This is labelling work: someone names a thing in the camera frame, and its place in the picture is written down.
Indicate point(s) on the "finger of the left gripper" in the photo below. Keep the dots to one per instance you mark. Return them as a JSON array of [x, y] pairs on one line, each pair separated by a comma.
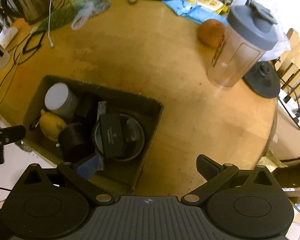
[[12, 134]]

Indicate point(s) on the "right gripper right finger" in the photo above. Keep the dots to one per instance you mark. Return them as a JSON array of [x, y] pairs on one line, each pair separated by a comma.
[[218, 178]]

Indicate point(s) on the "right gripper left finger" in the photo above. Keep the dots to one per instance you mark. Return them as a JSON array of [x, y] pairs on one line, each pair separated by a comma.
[[76, 176]]

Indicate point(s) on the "black cylinder case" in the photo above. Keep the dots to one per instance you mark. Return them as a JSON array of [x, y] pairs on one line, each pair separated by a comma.
[[75, 143]]

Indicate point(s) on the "black tape roll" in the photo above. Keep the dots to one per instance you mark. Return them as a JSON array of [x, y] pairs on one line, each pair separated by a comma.
[[131, 149]]

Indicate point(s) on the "yellow bear case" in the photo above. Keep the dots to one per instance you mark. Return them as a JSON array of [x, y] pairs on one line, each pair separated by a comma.
[[50, 124]]

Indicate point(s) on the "black rectangular case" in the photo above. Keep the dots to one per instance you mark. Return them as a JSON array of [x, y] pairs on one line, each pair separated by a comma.
[[112, 135]]

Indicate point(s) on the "black cube adapter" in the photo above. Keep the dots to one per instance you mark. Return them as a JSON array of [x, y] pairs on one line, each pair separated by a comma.
[[86, 110]]

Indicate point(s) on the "white lidded jar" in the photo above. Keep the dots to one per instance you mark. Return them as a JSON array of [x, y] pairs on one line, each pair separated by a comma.
[[61, 100]]

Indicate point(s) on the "clear plastic case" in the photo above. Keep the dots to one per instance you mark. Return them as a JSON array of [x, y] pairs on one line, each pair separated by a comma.
[[131, 131]]

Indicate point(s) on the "patterned grey pen stick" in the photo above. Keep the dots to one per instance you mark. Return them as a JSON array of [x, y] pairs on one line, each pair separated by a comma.
[[101, 109]]

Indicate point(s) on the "brown cardboard box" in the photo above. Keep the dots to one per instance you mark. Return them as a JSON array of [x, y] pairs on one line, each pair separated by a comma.
[[115, 177]]

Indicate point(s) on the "white tissue box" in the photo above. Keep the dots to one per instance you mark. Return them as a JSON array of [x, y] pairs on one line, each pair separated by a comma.
[[7, 35]]

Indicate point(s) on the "black kettle base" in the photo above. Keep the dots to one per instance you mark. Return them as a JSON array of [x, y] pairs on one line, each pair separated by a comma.
[[263, 80]]

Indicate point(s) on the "wooden chair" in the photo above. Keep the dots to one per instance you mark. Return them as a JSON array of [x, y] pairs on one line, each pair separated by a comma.
[[288, 69]]

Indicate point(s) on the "green mesh produce bag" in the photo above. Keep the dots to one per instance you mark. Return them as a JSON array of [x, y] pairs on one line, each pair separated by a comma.
[[59, 18]]

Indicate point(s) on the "steel electric kettle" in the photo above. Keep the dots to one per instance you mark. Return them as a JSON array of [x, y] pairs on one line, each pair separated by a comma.
[[32, 11]]

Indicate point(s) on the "orange-brown apple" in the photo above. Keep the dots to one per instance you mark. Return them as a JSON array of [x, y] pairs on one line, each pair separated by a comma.
[[210, 32]]

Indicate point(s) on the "shaker bottle grey lid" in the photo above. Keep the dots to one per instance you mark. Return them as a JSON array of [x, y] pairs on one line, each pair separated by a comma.
[[250, 33]]

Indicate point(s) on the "clear plastic bag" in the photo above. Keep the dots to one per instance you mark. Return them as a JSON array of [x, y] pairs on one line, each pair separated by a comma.
[[89, 10]]

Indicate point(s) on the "blue wipes pack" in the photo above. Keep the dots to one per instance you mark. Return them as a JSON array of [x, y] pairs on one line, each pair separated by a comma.
[[180, 7], [199, 15]]

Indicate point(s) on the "yellow wipes pack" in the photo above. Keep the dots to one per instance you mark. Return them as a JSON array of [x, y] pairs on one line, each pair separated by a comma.
[[212, 5]]

